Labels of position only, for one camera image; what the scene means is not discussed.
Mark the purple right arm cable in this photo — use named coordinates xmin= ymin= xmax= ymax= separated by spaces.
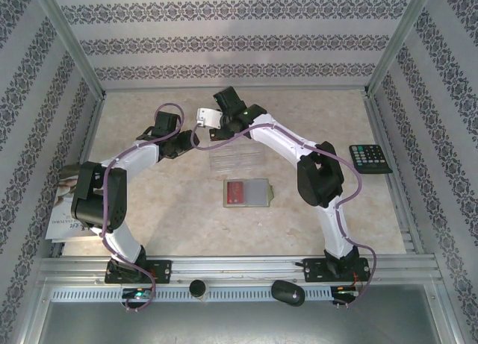
xmin=190 ymin=122 xmax=377 ymax=310

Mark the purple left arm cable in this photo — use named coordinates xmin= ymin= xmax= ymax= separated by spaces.
xmin=99 ymin=103 xmax=187 ymax=314

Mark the slotted grey cable duct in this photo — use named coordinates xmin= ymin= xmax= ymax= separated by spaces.
xmin=50 ymin=286 xmax=333 ymax=303

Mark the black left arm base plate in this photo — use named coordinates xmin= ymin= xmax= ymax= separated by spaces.
xmin=104 ymin=259 xmax=173 ymax=285

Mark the small jar with black lid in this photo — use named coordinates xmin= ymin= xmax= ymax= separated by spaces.
xmin=188 ymin=279 xmax=208 ymax=304

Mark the control board green light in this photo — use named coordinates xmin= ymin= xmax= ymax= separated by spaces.
xmin=332 ymin=286 xmax=361 ymax=298
xmin=122 ymin=288 xmax=154 ymax=300

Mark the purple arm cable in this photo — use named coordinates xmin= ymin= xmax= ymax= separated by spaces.
xmin=190 ymin=122 xmax=377 ymax=310
xmin=99 ymin=103 xmax=187 ymax=314

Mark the left control board green light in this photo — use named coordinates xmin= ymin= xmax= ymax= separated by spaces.
xmin=122 ymin=288 xmax=154 ymax=300

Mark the clear acrylic tray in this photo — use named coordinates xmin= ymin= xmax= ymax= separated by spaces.
xmin=208 ymin=139 xmax=265 ymax=172

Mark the right control board green light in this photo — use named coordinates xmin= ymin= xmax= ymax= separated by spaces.
xmin=332 ymin=286 xmax=361 ymax=298

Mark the grey metal panel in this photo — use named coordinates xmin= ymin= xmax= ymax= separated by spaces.
xmin=37 ymin=301 xmax=459 ymax=344

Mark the black calculator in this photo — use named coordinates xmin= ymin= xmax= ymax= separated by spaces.
xmin=349 ymin=144 xmax=394 ymax=175

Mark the magazine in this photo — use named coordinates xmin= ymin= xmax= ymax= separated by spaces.
xmin=45 ymin=163 xmax=104 ymax=245

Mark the clear card holder case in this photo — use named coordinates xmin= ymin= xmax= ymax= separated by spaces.
xmin=223 ymin=178 xmax=276 ymax=209

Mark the aluminium side rail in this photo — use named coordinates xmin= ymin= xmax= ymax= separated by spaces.
xmin=52 ymin=93 xmax=108 ymax=257
xmin=362 ymin=92 xmax=425 ymax=256

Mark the black computer mouse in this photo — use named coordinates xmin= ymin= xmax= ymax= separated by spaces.
xmin=270 ymin=279 xmax=305 ymax=307

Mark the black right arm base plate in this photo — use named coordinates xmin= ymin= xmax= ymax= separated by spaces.
xmin=304 ymin=257 xmax=373 ymax=284

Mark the red VIP credit card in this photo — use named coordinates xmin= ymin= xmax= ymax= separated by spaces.
xmin=226 ymin=180 xmax=246 ymax=204

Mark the aluminium frame post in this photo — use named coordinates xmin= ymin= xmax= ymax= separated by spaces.
xmin=31 ymin=0 xmax=108 ymax=101
xmin=362 ymin=0 xmax=438 ymax=98

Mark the aluminium mounting rail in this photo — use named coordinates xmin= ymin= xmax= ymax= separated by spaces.
xmin=37 ymin=254 xmax=441 ymax=286

